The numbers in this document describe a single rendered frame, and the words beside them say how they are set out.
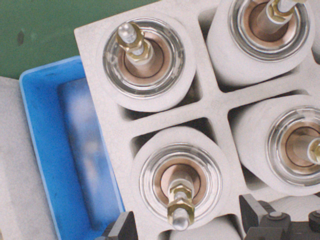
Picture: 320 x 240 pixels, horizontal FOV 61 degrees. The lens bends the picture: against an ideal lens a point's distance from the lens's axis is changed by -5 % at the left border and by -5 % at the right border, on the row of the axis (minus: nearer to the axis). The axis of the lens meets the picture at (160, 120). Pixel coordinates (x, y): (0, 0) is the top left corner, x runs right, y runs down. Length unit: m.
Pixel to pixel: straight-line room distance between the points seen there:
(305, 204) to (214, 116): 0.14
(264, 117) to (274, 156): 0.04
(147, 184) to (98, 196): 0.29
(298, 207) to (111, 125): 0.23
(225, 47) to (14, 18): 0.45
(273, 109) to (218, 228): 0.15
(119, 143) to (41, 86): 0.21
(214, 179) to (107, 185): 0.31
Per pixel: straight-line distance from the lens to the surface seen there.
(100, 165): 0.53
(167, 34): 0.26
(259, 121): 0.27
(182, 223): 0.17
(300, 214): 0.32
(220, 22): 0.27
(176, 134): 0.26
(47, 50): 0.58
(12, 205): 0.41
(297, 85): 0.36
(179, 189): 0.22
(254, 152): 0.27
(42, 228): 0.46
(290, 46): 0.28
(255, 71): 0.27
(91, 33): 0.36
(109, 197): 0.54
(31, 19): 0.61
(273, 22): 0.25
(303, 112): 0.28
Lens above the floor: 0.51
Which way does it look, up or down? 86 degrees down
